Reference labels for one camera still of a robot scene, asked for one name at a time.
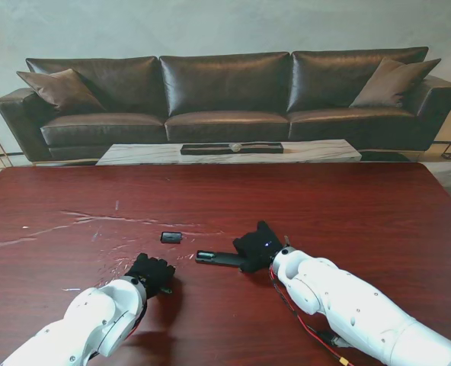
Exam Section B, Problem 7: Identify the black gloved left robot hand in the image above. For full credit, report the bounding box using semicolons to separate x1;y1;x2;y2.
126;252;177;297

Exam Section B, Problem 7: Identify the black battery cover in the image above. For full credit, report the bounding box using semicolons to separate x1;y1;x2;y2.
159;230;183;244

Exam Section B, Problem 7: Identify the black decorative tray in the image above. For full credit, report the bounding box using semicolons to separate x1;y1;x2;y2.
179;143;286;156

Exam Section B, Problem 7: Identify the black remote control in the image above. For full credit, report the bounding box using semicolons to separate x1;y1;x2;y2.
194;249;249;272

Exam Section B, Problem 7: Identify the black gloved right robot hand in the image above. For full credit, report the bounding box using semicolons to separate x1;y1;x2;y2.
232;220;287;275

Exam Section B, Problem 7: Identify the grey network cable plug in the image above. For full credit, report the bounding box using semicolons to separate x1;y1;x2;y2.
316;330;350;348

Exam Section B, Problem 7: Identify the gold metal side table frame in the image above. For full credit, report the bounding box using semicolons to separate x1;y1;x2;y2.
0;114;24;169

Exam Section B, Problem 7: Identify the brown throw cushion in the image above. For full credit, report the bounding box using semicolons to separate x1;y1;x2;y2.
15;68;106;112
349;58;443;110

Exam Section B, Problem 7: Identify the dark brown leather sofa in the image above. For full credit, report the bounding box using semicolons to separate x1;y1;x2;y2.
0;47;451;163

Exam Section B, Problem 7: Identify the white marble coffee table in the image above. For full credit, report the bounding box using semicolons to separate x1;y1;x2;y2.
95;140;363;166

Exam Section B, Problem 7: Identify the red black right arm cable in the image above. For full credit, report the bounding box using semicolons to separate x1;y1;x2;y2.
267;265;356;366

